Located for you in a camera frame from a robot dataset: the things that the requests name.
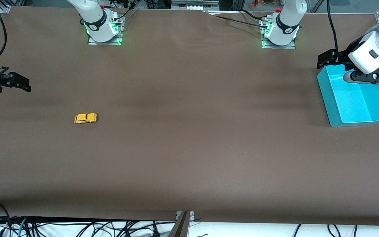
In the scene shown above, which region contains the curved black base cable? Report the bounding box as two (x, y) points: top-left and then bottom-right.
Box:
(240, 9), (267, 21)

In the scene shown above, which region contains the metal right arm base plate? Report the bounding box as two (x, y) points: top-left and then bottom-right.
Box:
(88, 15), (124, 45)

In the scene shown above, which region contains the teal cable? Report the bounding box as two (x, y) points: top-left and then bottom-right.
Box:
(18, 217), (29, 237)

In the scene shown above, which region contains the long black base cable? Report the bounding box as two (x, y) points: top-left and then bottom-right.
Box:
(203, 11), (270, 30)

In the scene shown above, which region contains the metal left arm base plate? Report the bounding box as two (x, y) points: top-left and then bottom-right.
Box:
(261, 18), (296, 50)

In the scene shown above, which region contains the black cable tangle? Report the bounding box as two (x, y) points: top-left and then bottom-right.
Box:
(0, 216), (177, 237)

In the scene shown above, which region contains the yellow beetle toy car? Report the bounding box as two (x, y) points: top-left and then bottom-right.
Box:
(74, 113), (98, 124)

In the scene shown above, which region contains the turquoise plastic bin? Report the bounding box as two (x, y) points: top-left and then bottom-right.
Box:
(317, 64), (379, 127)

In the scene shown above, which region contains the small orange object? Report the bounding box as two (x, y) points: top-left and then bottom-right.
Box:
(251, 0), (275, 8)

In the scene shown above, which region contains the brown table mat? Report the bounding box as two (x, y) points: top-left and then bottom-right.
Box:
(0, 6), (379, 226)

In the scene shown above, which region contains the aluminium support post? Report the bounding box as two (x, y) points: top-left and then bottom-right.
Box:
(167, 211), (195, 237)

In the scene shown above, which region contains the black right base cable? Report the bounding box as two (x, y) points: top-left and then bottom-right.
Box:
(111, 0), (138, 21)

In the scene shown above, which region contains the white power strip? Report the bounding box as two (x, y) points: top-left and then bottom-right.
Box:
(171, 0), (220, 11)

